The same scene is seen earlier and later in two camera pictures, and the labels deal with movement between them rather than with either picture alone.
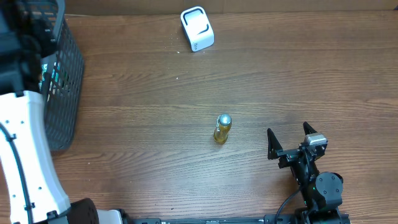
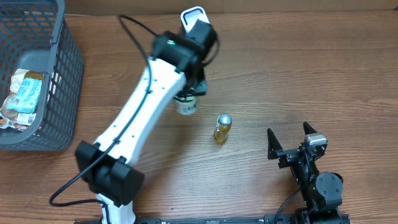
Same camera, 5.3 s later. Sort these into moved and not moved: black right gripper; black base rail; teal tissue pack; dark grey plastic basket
Moved: teal tissue pack
Not moved: black base rail; dark grey plastic basket; black right gripper
